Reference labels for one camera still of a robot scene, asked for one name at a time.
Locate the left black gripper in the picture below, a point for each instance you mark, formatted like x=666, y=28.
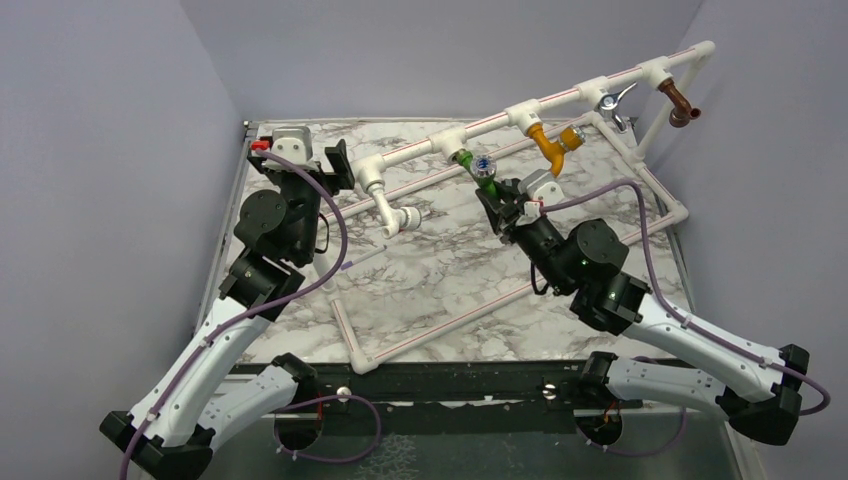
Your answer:
x=343, y=171

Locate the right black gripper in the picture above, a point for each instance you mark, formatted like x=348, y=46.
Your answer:
x=504, y=216

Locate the green faucet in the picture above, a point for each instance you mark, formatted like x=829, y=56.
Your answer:
x=482, y=169

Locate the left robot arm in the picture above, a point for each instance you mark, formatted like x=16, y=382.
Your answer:
x=294, y=240

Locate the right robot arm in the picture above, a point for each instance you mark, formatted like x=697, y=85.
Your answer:
x=754, y=388

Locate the white plastic faucet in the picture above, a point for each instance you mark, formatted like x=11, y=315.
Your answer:
x=393, y=220

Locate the orange yellow faucet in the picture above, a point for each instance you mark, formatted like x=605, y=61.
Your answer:
x=554, y=151

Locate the purple white pen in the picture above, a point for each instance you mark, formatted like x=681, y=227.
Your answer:
x=363, y=257

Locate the chrome lever faucet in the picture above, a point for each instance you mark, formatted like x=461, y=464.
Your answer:
x=608, y=108

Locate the brown faucet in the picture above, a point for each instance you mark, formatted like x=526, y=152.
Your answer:
x=682, y=112

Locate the white PVC pipe frame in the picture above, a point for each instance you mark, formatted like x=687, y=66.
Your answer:
x=571, y=107

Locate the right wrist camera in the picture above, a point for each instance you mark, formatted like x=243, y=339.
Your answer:
x=539, y=188

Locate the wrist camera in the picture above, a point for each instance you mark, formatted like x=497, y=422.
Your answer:
x=293, y=143
x=539, y=188

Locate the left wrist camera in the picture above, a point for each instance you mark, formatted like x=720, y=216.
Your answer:
x=293, y=143

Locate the black table front rail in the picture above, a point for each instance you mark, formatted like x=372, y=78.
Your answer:
x=448, y=398

